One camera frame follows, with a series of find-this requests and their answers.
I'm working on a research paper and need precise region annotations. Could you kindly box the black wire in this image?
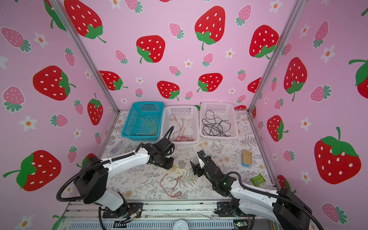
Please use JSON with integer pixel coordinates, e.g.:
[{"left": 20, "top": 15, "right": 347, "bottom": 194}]
[
  {"left": 205, "top": 119, "right": 232, "bottom": 138},
  {"left": 202, "top": 110, "right": 232, "bottom": 136},
  {"left": 202, "top": 123, "right": 231, "bottom": 138}
]

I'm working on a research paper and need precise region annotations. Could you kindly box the teal plastic basket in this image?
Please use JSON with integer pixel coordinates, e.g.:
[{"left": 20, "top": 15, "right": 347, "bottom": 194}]
[{"left": 121, "top": 102, "right": 164, "bottom": 143}]

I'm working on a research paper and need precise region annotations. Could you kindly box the aluminium corner post right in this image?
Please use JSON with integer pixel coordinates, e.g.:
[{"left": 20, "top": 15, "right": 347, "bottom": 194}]
[{"left": 248, "top": 0, "right": 307, "bottom": 114}]

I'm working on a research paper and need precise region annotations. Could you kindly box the white basket middle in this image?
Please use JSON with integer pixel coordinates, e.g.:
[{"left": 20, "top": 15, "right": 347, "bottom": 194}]
[{"left": 160, "top": 105, "right": 199, "bottom": 144}]

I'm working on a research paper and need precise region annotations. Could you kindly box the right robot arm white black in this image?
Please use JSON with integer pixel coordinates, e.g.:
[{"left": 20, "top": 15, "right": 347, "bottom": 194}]
[{"left": 190, "top": 150, "right": 323, "bottom": 230}]

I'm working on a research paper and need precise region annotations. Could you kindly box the clear plastic bag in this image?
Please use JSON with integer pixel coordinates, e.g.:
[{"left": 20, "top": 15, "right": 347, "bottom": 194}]
[{"left": 110, "top": 141, "right": 125, "bottom": 156}]

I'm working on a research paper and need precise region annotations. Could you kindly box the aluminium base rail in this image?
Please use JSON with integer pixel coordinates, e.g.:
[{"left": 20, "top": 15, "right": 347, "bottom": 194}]
[{"left": 53, "top": 200, "right": 282, "bottom": 230}]

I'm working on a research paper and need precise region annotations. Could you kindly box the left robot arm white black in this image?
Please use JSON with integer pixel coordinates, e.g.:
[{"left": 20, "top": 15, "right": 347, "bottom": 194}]
[{"left": 56, "top": 126, "right": 175, "bottom": 217}]

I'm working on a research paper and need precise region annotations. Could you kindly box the aluminium corner post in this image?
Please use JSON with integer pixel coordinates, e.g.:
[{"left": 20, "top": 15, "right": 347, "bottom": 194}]
[
  {"left": 50, "top": 0, "right": 120, "bottom": 114},
  {"left": 248, "top": 0, "right": 307, "bottom": 114}
]

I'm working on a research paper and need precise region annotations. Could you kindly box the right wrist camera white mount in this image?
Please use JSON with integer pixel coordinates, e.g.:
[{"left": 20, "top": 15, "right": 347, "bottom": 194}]
[{"left": 198, "top": 153, "right": 206, "bottom": 169}]

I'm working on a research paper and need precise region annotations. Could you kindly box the green wipes packet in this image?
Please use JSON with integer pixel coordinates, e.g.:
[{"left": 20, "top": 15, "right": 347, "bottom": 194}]
[{"left": 250, "top": 173, "right": 266, "bottom": 187}]

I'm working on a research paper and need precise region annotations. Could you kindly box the aluminium corner post left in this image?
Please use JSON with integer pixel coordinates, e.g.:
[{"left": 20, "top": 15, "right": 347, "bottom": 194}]
[{"left": 50, "top": 0, "right": 120, "bottom": 114}]

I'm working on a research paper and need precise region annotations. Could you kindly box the white basket right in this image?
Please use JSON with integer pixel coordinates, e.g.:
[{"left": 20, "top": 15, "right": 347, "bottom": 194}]
[{"left": 199, "top": 102, "right": 239, "bottom": 141}]

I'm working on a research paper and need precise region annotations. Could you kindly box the white basket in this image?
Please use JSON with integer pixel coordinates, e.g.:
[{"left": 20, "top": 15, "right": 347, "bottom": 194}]
[
  {"left": 160, "top": 105, "right": 199, "bottom": 144},
  {"left": 199, "top": 102, "right": 239, "bottom": 141}
]

